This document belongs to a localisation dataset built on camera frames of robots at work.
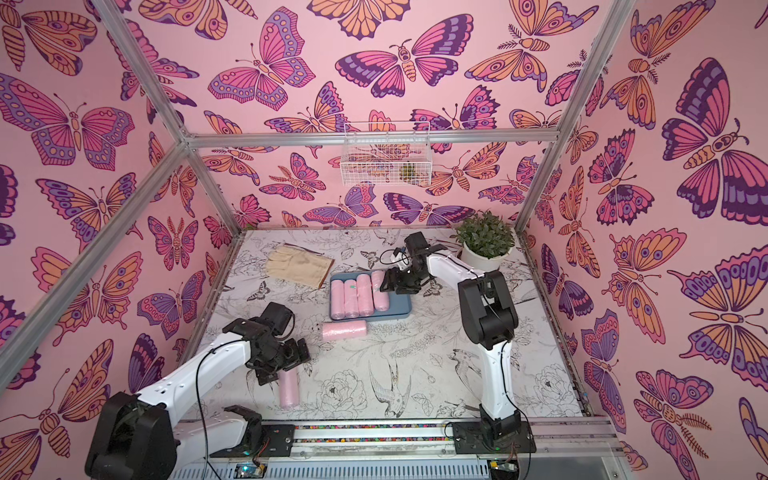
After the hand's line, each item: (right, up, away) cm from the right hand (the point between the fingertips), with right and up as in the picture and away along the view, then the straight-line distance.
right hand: (383, 291), depth 96 cm
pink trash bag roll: (-12, -11, -6) cm, 17 cm away
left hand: (-23, -19, -12) cm, 32 cm away
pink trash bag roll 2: (-1, -2, 0) cm, 3 cm away
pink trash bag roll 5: (-10, -4, -1) cm, 11 cm away
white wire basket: (+1, +44, 0) cm, 44 cm away
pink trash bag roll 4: (-15, -3, 0) cm, 15 cm away
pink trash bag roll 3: (-6, -1, 0) cm, 6 cm away
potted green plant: (+32, +16, -4) cm, 36 cm away
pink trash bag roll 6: (-25, -24, -16) cm, 38 cm away
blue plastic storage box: (+5, -4, +1) cm, 7 cm away
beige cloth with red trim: (-30, +7, +13) cm, 34 cm away
